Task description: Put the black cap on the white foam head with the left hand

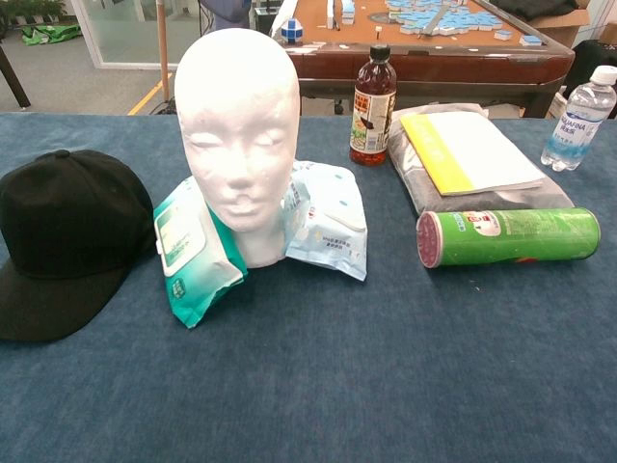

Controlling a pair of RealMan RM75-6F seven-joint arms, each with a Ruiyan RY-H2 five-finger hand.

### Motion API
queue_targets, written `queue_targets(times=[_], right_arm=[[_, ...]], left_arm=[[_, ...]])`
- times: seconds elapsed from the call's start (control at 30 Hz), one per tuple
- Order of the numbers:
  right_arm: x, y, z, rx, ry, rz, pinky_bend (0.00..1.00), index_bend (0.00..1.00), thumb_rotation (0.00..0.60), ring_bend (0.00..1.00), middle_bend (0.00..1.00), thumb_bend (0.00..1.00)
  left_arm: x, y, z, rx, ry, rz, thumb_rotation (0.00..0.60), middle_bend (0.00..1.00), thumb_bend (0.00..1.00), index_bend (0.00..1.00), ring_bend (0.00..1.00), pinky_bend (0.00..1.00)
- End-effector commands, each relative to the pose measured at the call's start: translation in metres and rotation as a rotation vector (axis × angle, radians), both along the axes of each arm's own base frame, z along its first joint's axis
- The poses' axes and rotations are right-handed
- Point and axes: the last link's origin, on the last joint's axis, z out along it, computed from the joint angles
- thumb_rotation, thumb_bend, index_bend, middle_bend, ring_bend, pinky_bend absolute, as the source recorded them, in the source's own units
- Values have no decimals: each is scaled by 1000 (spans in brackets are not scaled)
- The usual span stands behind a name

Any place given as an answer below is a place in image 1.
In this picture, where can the yellow and white booklet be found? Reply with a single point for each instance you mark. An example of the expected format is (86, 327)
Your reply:
(482, 149)

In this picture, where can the black chair back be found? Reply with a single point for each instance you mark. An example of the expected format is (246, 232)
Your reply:
(590, 60)

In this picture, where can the green chips can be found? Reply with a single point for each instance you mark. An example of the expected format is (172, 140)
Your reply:
(520, 236)

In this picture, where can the wooden pole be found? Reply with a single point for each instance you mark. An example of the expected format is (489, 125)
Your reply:
(163, 48)

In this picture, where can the brown mahjong table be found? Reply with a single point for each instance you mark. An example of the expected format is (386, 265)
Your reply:
(443, 65)

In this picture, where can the green wet wipes pack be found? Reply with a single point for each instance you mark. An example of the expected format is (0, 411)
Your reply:
(193, 284)

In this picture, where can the blue white snake puzzle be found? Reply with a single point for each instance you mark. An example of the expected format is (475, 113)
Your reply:
(291, 30)

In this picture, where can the blue machine base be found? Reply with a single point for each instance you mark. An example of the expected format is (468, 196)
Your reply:
(226, 12)

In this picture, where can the brown cardboard box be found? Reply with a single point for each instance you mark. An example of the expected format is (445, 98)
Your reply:
(564, 29)

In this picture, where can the blue mahjong tile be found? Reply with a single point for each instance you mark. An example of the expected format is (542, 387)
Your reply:
(530, 40)
(503, 35)

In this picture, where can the black baseball cap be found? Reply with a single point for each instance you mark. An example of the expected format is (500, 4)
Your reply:
(72, 217)

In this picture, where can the blue felt table cover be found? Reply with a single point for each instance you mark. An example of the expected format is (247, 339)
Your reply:
(308, 366)

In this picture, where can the white foam mannequin head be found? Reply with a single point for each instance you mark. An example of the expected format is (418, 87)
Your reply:
(236, 120)

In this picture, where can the brown tea bottle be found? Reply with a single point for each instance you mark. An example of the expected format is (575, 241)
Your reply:
(373, 96)

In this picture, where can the light blue wet wipes pack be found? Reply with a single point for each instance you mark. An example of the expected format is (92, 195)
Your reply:
(328, 241)

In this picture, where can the clear water bottle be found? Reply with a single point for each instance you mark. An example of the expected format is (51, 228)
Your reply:
(576, 125)

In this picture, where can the grey plastic bag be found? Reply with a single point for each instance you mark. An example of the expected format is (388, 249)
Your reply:
(530, 198)

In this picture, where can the black table leg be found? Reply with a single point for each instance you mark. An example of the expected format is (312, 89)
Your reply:
(14, 79)

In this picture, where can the green bag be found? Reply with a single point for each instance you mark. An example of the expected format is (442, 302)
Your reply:
(50, 35)

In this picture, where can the black cloth bundle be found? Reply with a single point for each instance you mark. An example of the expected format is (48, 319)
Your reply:
(530, 8)

